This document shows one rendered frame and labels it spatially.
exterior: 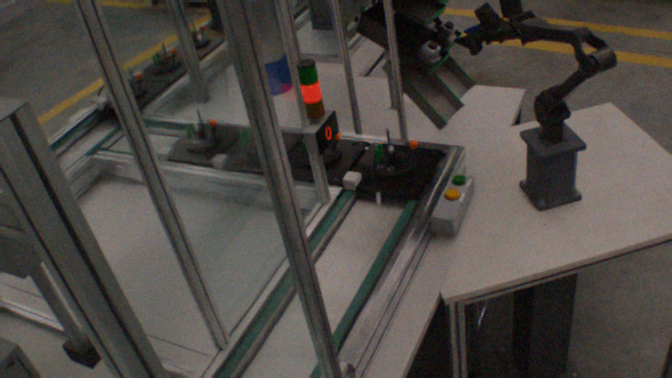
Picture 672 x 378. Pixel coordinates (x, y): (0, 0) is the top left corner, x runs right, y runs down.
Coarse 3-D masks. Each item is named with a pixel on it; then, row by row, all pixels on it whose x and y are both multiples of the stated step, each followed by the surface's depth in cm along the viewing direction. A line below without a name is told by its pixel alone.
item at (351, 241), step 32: (352, 192) 193; (320, 224) 183; (352, 224) 185; (384, 224) 183; (320, 256) 176; (352, 256) 174; (384, 256) 167; (320, 288) 166; (352, 288) 164; (352, 320) 152
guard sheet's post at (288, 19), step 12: (288, 0) 153; (288, 12) 154; (288, 24) 155; (288, 36) 157; (300, 60) 162; (300, 84) 165; (300, 96) 167; (312, 156) 180; (324, 168) 183; (324, 180) 185; (324, 192) 186
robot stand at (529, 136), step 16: (528, 144) 179; (544, 144) 177; (560, 144) 176; (576, 144) 174; (528, 160) 185; (544, 160) 174; (560, 160) 176; (576, 160) 179; (528, 176) 188; (544, 176) 179; (560, 176) 179; (528, 192) 190; (544, 192) 183; (560, 192) 183; (576, 192) 184; (544, 208) 184
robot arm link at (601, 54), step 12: (600, 60) 146; (612, 60) 147; (576, 72) 156; (600, 72) 148; (564, 84) 162; (576, 84) 158; (540, 96) 171; (552, 96) 168; (564, 96) 164; (552, 108) 169
